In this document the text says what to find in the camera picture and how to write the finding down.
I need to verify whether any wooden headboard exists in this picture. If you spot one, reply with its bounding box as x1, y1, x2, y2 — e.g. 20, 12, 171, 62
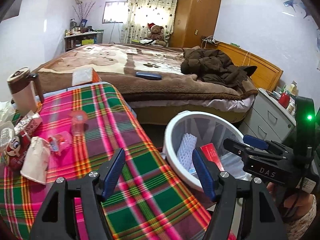
201, 41, 283, 91

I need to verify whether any patterned curtain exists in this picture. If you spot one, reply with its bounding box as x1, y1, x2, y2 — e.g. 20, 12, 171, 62
120, 0, 178, 43

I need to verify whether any forearm in patterned sleeve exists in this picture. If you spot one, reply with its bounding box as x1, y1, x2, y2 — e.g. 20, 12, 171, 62
285, 192, 317, 239

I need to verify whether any red strawberry milk carton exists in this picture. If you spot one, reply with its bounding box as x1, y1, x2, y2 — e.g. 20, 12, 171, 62
14, 111, 42, 137

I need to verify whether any cluttered side desk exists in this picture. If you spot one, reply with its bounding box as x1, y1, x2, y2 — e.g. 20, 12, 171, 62
64, 21, 104, 52

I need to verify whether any purple drink carton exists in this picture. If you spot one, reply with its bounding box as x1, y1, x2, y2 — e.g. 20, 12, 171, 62
188, 166, 197, 177

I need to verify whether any wooden wardrobe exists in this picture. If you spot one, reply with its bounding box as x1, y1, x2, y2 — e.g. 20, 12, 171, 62
169, 0, 221, 48

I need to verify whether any dark brown jacket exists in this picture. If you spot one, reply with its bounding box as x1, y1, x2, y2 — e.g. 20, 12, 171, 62
181, 49, 257, 90

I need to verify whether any plaid tablecloth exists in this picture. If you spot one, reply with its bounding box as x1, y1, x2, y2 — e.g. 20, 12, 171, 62
1, 84, 211, 239

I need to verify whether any clear plastic cup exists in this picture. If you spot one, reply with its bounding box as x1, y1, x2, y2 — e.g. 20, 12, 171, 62
69, 110, 87, 136

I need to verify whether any white foam net sleeve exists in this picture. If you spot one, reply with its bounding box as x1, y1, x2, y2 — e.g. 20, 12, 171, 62
177, 133, 197, 171

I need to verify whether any right hand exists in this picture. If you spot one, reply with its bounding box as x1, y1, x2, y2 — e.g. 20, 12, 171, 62
267, 183, 314, 219

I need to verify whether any teddy bear with hat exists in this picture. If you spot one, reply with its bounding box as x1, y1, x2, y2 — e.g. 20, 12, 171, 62
147, 23, 166, 47

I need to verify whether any red Cilostazol tablet box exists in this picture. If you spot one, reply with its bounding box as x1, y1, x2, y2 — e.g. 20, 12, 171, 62
200, 143, 225, 171

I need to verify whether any vase with dry branches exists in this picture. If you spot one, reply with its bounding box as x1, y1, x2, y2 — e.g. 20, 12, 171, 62
73, 1, 95, 27

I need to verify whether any orange white small box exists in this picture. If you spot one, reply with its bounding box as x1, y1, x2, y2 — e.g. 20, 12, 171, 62
72, 68, 101, 86

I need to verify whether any white paper bag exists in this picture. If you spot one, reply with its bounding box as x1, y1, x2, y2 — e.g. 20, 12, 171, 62
20, 137, 50, 185

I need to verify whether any red canister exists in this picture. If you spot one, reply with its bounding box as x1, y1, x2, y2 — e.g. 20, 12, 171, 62
278, 91, 290, 109

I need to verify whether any white trash bin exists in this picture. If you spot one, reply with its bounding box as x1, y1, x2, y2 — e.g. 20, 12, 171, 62
163, 111, 251, 192

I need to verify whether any bed with brown blanket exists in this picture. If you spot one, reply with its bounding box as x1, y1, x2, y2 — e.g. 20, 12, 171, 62
35, 44, 258, 124

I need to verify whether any window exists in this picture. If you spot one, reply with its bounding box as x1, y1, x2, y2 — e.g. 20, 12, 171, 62
102, 1, 128, 24

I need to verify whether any grey drawer nightstand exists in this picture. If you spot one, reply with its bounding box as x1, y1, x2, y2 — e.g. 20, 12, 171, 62
239, 88, 296, 142

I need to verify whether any red cartoon snack packet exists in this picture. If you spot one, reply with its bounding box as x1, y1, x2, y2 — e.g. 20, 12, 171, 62
1, 127, 31, 172

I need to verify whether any brown lidded mug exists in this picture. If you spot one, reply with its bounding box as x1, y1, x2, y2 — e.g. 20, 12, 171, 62
7, 67, 44, 116

